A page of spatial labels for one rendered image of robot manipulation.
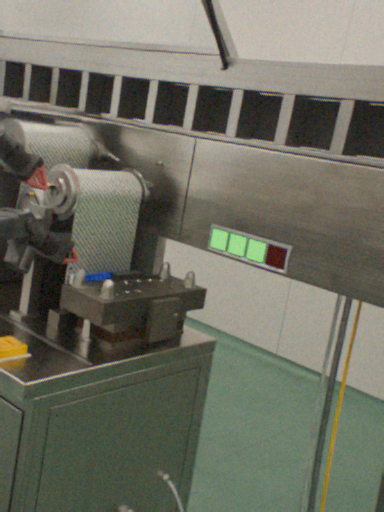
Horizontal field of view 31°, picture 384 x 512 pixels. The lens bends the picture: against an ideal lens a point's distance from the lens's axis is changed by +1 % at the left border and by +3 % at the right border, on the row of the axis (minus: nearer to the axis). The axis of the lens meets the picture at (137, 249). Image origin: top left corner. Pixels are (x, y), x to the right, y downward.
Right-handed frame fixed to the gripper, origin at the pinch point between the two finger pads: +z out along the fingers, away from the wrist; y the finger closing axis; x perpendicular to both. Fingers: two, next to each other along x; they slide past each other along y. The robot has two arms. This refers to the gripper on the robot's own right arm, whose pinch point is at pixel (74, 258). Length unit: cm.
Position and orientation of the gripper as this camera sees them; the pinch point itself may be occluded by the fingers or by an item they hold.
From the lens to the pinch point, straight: 177.7
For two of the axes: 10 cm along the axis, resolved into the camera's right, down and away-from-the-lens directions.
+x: 4.5, -8.9, 1.2
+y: 7.0, 2.6, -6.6
